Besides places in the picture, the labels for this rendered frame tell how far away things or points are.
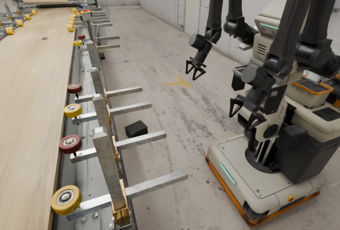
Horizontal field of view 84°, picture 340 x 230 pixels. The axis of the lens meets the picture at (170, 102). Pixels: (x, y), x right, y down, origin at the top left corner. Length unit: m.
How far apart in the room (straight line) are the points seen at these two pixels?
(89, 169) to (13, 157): 0.36
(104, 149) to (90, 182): 0.59
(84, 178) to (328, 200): 1.80
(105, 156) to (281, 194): 1.26
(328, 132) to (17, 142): 1.48
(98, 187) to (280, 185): 1.17
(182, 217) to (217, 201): 0.30
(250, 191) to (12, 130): 1.38
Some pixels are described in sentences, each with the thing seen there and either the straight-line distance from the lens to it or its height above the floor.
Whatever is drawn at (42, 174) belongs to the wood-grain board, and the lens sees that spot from 0.82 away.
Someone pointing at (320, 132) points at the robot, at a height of 0.76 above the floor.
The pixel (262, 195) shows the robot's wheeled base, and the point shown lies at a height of 0.28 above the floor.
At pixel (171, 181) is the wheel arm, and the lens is 0.78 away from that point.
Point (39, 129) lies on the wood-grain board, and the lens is 1.03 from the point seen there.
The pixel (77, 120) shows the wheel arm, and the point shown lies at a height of 0.83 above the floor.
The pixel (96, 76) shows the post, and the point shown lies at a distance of 0.94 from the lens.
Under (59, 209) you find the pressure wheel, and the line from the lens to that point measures 0.71.
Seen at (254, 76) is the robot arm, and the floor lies 1.20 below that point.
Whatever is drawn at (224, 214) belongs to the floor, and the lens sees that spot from 1.68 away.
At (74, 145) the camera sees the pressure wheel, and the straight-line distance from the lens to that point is 0.86.
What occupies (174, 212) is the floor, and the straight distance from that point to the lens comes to 1.63.
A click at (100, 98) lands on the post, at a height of 1.11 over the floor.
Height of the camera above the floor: 1.47
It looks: 34 degrees down
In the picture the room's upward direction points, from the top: straight up
